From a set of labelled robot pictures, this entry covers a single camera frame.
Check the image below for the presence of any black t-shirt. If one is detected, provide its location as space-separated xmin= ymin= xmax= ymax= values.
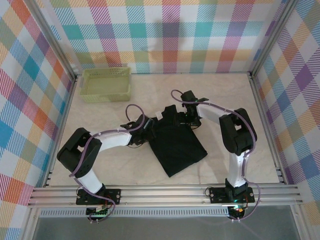
xmin=148 ymin=105 xmax=208 ymax=178

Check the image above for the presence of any pale green perforated plastic basket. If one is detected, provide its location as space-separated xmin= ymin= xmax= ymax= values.
xmin=79 ymin=67 xmax=133 ymax=103

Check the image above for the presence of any left controller board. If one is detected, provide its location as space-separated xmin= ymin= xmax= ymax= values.
xmin=86 ymin=204 xmax=111 ymax=217

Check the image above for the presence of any controller board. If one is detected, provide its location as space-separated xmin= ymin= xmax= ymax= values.
xmin=228 ymin=203 xmax=246 ymax=215
xmin=86 ymin=204 xmax=111 ymax=217

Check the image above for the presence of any right controller board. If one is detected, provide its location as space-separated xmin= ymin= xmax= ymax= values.
xmin=228 ymin=203 xmax=246 ymax=215

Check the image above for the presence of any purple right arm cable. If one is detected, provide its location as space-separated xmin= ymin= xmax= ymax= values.
xmin=170 ymin=89 xmax=263 ymax=223

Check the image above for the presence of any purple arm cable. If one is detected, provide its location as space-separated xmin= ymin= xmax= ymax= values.
xmin=69 ymin=103 xmax=146 ymax=223
xmin=170 ymin=89 xmax=263 ymax=223

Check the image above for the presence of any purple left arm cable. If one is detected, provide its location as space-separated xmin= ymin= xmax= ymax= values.
xmin=69 ymin=103 xmax=146 ymax=223

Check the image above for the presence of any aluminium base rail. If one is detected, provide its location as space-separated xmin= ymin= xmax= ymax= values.
xmin=27 ymin=183 xmax=305 ymax=208

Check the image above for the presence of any aluminium right side rail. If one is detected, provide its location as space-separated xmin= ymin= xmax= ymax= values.
xmin=248 ymin=72 xmax=288 ymax=185

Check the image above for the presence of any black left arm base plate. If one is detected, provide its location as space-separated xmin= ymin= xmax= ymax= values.
xmin=75 ymin=188 xmax=122 ymax=206

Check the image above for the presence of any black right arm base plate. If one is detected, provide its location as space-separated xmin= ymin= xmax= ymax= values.
xmin=208 ymin=186 xmax=256 ymax=204

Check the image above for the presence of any aluminium left side rail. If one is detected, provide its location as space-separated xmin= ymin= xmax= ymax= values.
xmin=43 ymin=74 xmax=79 ymax=188

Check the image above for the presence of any slotted grey cable duct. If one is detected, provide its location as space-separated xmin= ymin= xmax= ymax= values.
xmin=39 ymin=208 xmax=231 ymax=219

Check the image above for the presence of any aluminium right corner post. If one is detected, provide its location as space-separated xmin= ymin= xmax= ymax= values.
xmin=247 ymin=0 xmax=301 ymax=79

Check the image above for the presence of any aluminium corner post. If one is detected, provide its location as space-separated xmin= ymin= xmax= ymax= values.
xmin=247 ymin=0 xmax=301 ymax=79
xmin=23 ymin=0 xmax=79 ymax=81

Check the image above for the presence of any aluminium left corner post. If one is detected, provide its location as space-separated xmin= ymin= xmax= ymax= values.
xmin=23 ymin=0 xmax=79 ymax=81

